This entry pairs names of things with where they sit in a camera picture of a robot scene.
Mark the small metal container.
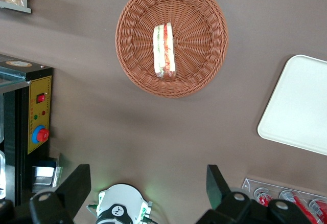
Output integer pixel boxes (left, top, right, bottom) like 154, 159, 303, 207
32, 154, 63, 193

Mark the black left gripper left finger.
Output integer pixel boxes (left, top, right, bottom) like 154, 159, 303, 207
29, 164, 91, 224

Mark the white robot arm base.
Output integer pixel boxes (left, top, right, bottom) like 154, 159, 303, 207
86, 184, 159, 224

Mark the metal pan in cabinet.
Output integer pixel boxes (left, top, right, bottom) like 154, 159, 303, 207
0, 149, 7, 199
0, 106, 5, 143

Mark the clear acrylic can holder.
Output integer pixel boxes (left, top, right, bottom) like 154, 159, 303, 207
241, 177, 327, 224

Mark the sandwich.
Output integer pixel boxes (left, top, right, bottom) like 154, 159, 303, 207
152, 22, 177, 81

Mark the cream plastic tray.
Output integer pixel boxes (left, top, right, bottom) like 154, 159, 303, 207
257, 54, 327, 156

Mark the round brown wicker basket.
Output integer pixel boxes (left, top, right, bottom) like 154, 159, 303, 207
114, 0, 229, 99

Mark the black food warmer cabinet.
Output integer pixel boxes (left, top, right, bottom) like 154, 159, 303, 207
0, 54, 54, 207

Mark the red cola can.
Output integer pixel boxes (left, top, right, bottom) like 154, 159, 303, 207
308, 198, 327, 224
278, 189, 318, 224
254, 187, 274, 207

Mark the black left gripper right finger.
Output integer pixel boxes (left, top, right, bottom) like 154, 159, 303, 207
196, 164, 313, 224

